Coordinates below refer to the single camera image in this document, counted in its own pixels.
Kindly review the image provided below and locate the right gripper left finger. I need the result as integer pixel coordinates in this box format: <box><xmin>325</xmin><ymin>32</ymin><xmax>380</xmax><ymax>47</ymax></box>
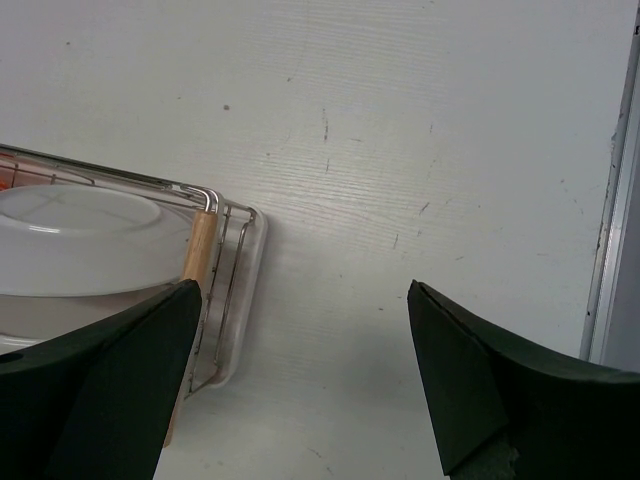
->
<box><xmin>1</xmin><ymin>280</ymin><xmax>202</xmax><ymax>479</ymax></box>

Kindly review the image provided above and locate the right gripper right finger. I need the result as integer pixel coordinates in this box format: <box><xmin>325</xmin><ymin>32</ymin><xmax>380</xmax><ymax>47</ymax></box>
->
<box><xmin>407</xmin><ymin>281</ymin><xmax>639</xmax><ymax>479</ymax></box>

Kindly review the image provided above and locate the white printed plate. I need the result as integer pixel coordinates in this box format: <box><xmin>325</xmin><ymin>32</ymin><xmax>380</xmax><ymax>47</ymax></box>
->
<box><xmin>1</xmin><ymin>184</ymin><xmax>191</xmax><ymax>297</ymax></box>

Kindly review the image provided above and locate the white drip tray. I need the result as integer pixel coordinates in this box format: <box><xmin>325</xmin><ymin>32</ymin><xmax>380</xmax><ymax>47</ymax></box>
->
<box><xmin>1</xmin><ymin>205</ymin><xmax>268</xmax><ymax>395</ymax></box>

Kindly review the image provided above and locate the aluminium rail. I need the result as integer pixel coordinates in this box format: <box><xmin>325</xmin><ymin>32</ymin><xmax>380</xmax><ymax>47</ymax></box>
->
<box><xmin>580</xmin><ymin>32</ymin><xmax>639</xmax><ymax>364</ymax></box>

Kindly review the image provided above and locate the wire dish rack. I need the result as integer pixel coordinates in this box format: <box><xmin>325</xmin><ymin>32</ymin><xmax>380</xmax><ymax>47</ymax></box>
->
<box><xmin>0</xmin><ymin>143</ymin><xmax>259</xmax><ymax>448</ymax></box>

